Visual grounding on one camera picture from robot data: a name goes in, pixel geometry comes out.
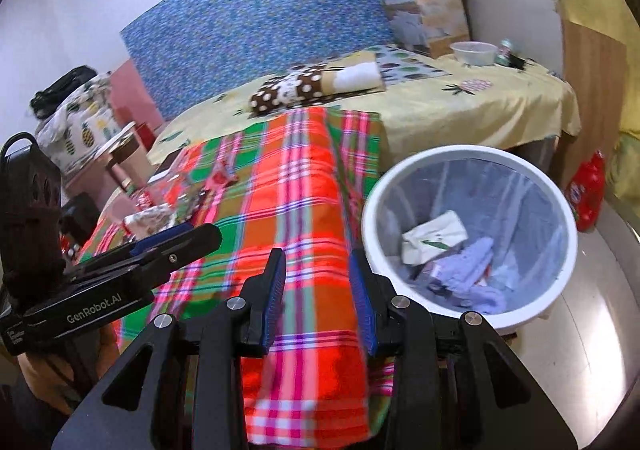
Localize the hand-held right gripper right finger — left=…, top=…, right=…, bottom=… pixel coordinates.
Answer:
left=348, top=249, right=583, bottom=450

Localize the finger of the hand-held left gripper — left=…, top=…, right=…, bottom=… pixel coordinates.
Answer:
left=80, top=222, right=196, bottom=271
left=62, top=224, right=223, bottom=293

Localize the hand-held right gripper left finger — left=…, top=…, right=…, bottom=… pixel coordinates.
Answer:
left=52, top=247, right=288, bottom=450

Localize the small printed cardboard box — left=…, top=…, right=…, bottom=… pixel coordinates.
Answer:
left=122, top=204, right=176, bottom=237

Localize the red snack wrapper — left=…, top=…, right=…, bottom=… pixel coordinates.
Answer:
left=206, top=165, right=240, bottom=191

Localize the cream paper carton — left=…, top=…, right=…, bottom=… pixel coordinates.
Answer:
left=401, top=210, right=469, bottom=266

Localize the clear plastic bin liner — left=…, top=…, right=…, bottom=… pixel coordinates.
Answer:
left=380, top=162, right=568, bottom=316

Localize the white round trash bin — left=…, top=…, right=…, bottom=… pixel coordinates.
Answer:
left=361, top=145, right=579, bottom=336

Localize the person's left forearm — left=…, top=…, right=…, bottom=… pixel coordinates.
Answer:
left=15, top=325, right=121, bottom=413

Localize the beige tumbler brown lid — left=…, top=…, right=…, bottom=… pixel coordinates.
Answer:
left=105, top=132, right=153, bottom=191

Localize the black backpack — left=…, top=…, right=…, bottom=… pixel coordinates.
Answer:
left=60, top=192, right=103, bottom=251

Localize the pink cabinet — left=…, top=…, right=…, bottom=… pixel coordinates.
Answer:
left=62, top=122, right=156, bottom=211

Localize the colourful plaid blanket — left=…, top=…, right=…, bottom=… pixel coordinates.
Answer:
left=75, top=106, right=396, bottom=446

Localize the pineapple print storage bag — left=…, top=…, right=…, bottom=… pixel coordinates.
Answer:
left=35, top=72, right=126, bottom=176

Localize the black bag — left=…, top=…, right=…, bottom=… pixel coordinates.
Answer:
left=30, top=66, right=98, bottom=120

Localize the brown polka dot pillow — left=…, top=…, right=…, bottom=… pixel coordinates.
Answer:
left=250, top=59, right=387, bottom=117

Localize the yellow pineapple print bed sheet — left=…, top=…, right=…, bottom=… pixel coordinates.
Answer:
left=145, top=44, right=582, bottom=166

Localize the blue floral headboard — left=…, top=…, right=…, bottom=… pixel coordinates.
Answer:
left=120, top=0, right=411, bottom=123

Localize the leaf print pillow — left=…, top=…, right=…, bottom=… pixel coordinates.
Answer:
left=372, top=45, right=451, bottom=81

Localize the red detergent bottle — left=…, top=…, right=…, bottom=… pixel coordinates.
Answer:
left=565, top=150, right=606, bottom=232

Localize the white plastic bowl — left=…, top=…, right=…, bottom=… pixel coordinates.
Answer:
left=450, top=41, right=499, bottom=67

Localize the printed bedding packaging bag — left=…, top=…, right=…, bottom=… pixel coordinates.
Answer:
left=360, top=0, right=473, bottom=60

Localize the wooden board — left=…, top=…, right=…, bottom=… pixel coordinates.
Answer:
left=552, top=20, right=628, bottom=191

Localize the white panel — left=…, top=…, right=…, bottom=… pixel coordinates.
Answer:
left=460, top=0, right=563, bottom=81

